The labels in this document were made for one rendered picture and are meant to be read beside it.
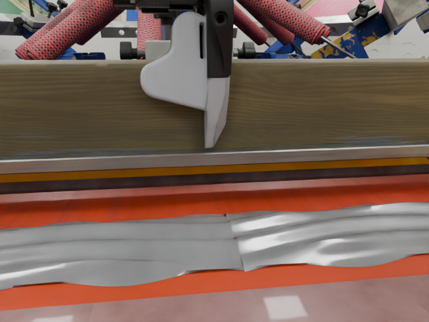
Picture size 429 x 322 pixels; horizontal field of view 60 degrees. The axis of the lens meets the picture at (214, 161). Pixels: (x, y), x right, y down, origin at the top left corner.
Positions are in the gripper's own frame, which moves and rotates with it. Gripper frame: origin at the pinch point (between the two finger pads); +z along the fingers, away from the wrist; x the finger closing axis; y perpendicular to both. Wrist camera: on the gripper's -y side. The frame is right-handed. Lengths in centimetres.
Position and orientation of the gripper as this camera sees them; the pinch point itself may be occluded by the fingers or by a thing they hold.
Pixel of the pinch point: (214, 123)
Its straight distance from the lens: 29.6
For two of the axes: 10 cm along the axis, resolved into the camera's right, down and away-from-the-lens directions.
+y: -9.9, 0.4, -1.3
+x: 1.3, 2.9, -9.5
